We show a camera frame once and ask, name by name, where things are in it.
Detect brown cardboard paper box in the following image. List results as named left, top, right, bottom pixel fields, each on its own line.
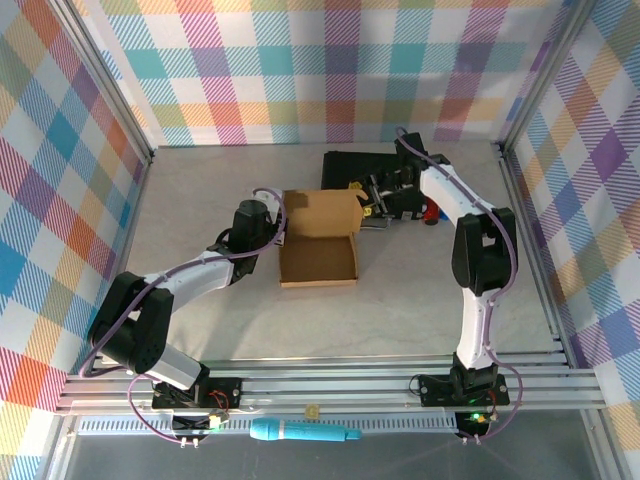
left=278, top=188, right=364, bottom=291

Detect black flat case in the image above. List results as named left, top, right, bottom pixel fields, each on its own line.
left=321, top=151, right=427, bottom=222

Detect teal marker pen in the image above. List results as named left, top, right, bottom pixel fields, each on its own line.
left=249, top=417, right=363, bottom=444

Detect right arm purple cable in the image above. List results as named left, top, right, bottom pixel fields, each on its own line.
left=395, top=127, right=524, bottom=444

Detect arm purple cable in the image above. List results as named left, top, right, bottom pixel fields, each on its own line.
left=78, top=186, right=290, bottom=444
left=395, top=127, right=524, bottom=444

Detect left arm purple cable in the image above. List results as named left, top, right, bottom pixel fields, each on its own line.
left=78, top=186, right=290, bottom=444

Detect aluminium frame side rail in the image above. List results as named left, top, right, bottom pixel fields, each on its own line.
left=497, top=142, right=574, bottom=369

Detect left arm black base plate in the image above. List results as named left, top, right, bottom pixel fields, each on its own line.
left=151, top=377, right=244, bottom=412

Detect aluminium frame front rails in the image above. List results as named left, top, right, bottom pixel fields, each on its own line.
left=57, top=351, right=609, bottom=416

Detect aluminium frame corner post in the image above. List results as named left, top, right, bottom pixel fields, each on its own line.
left=498, top=0, right=599, bottom=157
left=52, top=0, right=154, bottom=164

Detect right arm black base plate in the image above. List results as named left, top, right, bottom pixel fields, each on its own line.
left=417, top=373, right=511, bottom=408

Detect white slotted cable duct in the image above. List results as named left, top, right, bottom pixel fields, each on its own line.
left=74, top=416, right=462, bottom=437

